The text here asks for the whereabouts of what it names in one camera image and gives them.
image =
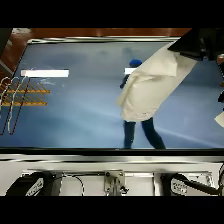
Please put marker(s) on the white shirt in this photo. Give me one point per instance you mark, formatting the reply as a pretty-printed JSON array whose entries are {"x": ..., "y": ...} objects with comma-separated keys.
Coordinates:
[{"x": 150, "y": 90}]

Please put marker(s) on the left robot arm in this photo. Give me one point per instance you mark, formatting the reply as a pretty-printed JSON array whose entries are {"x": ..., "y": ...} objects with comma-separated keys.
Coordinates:
[{"x": 30, "y": 185}]

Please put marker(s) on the orange clothes hanger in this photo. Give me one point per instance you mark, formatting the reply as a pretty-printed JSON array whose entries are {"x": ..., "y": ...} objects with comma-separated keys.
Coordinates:
[{"x": 31, "y": 91}]

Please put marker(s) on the silver frame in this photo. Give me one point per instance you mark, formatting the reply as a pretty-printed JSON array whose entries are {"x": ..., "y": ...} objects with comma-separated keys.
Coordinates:
[{"x": 83, "y": 166}]

